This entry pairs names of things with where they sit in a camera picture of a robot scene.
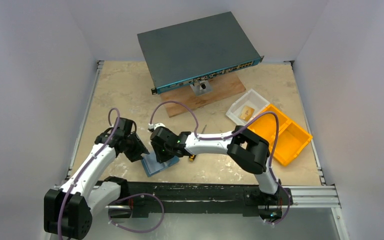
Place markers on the yellow black handled screwdriver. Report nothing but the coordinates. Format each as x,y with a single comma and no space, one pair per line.
193,157

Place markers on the aluminium frame rail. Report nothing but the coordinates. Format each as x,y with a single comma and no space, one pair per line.
322,196

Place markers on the clear plastic bin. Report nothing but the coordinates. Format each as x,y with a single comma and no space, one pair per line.
250,98

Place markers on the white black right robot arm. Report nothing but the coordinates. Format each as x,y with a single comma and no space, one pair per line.
247,149

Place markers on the orange plastic divided bin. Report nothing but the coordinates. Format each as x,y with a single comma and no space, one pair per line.
292,138

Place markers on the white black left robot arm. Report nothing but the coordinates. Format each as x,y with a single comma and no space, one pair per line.
69,210

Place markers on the grey network switch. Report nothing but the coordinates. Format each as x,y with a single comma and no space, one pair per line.
198,50

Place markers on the brown wooden board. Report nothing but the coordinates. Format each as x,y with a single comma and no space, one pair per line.
218,88

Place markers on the gold credit card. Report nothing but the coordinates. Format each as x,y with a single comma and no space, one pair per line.
246,113

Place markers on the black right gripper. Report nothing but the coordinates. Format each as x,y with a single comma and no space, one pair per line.
160,151

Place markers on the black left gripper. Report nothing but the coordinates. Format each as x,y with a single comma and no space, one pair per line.
135,155

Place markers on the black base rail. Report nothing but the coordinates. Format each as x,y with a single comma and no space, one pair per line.
199,198

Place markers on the small grey metal bracket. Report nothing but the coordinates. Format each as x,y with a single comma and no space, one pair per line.
201,87

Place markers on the blue card holder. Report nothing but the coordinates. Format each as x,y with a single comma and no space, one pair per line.
152,167

